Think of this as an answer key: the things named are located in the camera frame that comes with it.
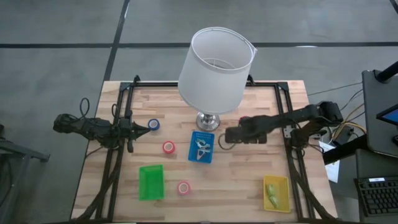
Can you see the black pole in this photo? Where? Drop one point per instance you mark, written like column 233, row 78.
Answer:
column 387, row 74

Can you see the blue plastic basket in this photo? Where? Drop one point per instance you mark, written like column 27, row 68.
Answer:
column 192, row 137

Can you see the table lamp white shade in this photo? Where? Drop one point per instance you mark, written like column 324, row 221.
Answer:
column 214, row 77

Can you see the grey metal stand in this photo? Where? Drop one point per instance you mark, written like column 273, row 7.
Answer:
column 18, row 151

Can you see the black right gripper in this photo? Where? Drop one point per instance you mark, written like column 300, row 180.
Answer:
column 252, row 136

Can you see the blue tape roll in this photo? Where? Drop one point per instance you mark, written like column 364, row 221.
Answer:
column 150, row 124

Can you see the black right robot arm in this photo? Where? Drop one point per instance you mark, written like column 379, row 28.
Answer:
column 286, row 119

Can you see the black aluminium rig frame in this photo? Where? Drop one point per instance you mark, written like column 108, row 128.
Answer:
column 155, row 84

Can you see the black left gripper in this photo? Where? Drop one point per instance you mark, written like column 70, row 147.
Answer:
column 127, row 129

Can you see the yellow plastic basket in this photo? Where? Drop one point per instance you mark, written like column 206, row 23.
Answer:
column 284, row 193

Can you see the white paper sheet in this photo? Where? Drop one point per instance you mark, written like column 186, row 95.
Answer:
column 333, row 169

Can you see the black stand bar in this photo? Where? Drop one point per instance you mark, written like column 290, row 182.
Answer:
column 342, row 152

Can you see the pink tape roll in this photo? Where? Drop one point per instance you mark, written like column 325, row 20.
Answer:
column 179, row 188

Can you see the dark grey stand panel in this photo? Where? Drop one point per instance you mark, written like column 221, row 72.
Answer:
column 376, row 118

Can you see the small black box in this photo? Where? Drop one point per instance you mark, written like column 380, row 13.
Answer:
column 343, row 135

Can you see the green plastic basket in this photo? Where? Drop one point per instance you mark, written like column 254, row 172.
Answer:
column 151, row 183

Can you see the red tape roll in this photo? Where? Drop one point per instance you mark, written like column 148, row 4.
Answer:
column 243, row 118
column 164, row 147

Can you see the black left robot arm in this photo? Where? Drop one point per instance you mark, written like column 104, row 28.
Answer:
column 87, row 128

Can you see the black computer keyboard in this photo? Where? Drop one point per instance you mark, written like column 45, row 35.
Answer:
column 379, row 196

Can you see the black monitor blue screen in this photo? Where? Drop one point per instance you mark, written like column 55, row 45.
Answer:
column 390, row 116

